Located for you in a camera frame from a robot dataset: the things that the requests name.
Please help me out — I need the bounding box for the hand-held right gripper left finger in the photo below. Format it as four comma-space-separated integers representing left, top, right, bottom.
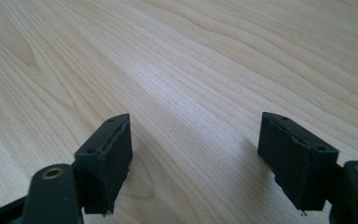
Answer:
74, 113, 134, 217

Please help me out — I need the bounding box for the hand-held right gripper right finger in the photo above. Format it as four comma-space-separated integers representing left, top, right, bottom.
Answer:
256, 111, 340, 217

